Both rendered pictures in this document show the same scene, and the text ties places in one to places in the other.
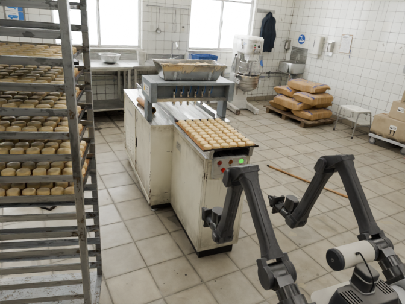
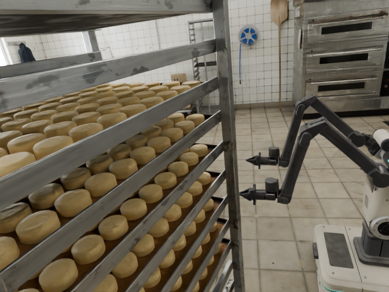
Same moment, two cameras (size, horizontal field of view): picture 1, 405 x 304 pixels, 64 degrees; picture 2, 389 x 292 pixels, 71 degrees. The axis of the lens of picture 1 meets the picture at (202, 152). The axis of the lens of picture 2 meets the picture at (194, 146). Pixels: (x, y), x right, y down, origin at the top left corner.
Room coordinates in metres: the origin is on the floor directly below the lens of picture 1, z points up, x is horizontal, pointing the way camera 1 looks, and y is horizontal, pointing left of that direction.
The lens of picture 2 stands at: (0.71, 1.07, 1.63)
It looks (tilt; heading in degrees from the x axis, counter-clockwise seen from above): 23 degrees down; 313
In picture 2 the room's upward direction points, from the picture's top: 7 degrees counter-clockwise
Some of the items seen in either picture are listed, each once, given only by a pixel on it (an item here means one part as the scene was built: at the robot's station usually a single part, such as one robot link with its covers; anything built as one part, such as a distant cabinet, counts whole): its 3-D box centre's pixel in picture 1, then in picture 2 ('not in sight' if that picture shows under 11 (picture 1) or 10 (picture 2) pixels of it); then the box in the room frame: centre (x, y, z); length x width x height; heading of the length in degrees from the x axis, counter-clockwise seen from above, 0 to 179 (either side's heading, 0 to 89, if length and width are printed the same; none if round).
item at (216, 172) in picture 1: (228, 166); not in sight; (1.96, -0.18, 0.77); 0.24 x 0.04 x 0.14; 114
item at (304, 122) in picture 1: (299, 114); not in sight; (6.07, -1.78, 0.06); 1.20 x 0.80 x 0.11; 33
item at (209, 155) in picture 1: (166, 110); not in sight; (2.80, 0.35, 0.87); 2.01 x 0.03 x 0.07; 24
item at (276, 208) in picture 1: (280, 207); (263, 160); (1.51, -0.44, 0.77); 0.07 x 0.07 x 0.10; 24
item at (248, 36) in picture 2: not in sight; (249, 54); (3.57, -3.87, 1.10); 0.41 x 0.17 x 1.10; 31
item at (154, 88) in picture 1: (187, 98); not in sight; (2.76, 0.17, 1.01); 0.72 x 0.33 x 0.34; 114
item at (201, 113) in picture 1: (196, 109); not in sight; (2.92, 0.08, 0.87); 2.01 x 0.03 x 0.07; 24
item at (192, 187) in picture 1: (204, 183); not in sight; (2.30, -0.04, 0.45); 0.70 x 0.34 x 0.90; 24
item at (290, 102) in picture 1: (293, 102); not in sight; (5.96, -1.60, 0.32); 0.72 x 0.42 x 0.17; 35
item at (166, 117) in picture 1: (150, 100); not in sight; (3.11, 0.55, 0.88); 1.28 x 0.01 x 0.07; 24
